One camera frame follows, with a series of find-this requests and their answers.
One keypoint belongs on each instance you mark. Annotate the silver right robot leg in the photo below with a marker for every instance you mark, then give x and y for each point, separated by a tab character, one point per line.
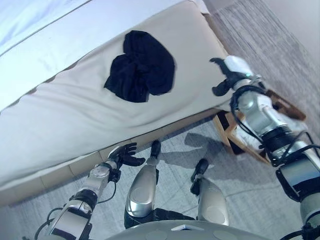
210	197

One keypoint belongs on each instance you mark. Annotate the silver left robot leg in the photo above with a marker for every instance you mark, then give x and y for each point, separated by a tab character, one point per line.
142	190

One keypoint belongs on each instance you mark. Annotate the grey woven rug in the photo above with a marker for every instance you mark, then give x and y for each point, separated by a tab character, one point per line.
262	37

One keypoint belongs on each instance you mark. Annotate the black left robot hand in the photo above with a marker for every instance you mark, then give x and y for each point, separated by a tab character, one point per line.
126	155

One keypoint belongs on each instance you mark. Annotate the white duvet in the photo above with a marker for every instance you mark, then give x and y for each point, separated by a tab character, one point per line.
37	30

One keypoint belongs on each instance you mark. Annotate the beige padded bed frame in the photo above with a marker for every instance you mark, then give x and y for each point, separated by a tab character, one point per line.
75	170

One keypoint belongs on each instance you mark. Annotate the black garment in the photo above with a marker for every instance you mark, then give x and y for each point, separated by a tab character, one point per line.
140	67

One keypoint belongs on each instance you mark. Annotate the grey robot torso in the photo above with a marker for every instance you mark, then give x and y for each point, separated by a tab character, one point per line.
185	231

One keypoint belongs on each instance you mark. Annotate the bed with beige cover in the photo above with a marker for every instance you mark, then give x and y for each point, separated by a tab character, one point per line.
75	112

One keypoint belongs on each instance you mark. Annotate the white garment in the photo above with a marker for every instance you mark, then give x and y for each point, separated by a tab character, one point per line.
246	138

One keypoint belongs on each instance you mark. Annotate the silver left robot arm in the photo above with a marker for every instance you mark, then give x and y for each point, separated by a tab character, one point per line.
82	197

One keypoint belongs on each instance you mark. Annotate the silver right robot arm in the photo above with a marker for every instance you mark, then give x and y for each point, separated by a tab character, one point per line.
275	125

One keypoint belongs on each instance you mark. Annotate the silver robot leg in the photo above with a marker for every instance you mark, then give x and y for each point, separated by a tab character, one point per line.
142	190
210	197

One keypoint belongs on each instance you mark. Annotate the woven wicker laundry basket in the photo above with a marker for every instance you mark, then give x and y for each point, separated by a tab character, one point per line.
287	107

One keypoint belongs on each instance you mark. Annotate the right robot hand silver back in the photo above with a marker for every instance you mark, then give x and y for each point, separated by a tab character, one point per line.
235	67

